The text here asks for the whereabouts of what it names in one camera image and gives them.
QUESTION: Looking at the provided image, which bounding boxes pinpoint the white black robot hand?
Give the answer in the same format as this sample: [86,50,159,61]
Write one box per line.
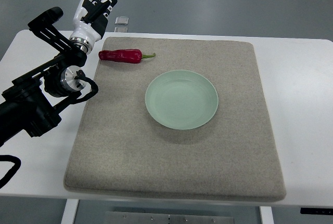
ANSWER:
[70,0,118,54]

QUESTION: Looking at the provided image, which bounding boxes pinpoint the red pepper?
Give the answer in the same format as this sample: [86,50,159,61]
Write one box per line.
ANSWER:
[98,49,156,64]

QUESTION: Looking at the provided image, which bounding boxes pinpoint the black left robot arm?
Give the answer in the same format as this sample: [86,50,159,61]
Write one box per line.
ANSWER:
[1,7,98,144]

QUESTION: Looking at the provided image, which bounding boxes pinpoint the light green plate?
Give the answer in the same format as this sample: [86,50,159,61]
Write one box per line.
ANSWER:
[145,70,219,130]

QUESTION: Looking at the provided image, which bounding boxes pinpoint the clear floor marker lower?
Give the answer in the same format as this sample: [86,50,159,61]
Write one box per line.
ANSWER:
[114,27,128,33]

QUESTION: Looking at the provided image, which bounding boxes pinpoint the clear floor marker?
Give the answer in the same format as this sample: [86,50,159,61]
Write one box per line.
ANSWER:
[114,27,128,33]
[114,16,129,25]

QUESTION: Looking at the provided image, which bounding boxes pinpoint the clear floor marker upper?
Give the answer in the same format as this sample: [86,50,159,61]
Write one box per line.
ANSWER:
[114,16,129,25]

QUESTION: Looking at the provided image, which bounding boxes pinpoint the beige fabric mat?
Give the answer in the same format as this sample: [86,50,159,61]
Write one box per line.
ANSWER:
[64,37,286,202]

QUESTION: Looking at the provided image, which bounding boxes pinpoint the white table left leg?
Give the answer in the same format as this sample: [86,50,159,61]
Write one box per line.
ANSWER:
[61,199,79,224]

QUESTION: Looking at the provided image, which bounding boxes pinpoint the white table leg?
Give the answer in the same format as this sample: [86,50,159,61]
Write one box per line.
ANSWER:
[259,206,274,224]
[61,199,79,224]

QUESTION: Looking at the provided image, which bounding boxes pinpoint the white table right leg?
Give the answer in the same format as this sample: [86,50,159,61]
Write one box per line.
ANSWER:
[259,206,274,224]

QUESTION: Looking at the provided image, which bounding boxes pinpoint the black table control panel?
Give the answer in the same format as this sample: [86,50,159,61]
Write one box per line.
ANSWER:
[300,207,333,216]

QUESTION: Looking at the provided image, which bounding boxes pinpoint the black braided cable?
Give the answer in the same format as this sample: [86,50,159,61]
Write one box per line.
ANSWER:
[0,154,22,189]

